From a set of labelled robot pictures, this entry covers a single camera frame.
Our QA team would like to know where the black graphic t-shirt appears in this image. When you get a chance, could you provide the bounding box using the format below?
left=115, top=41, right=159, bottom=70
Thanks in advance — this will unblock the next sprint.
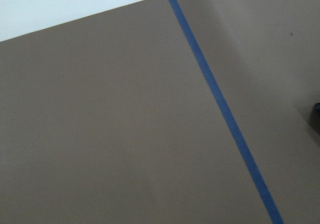
left=314, top=102, right=320, bottom=115

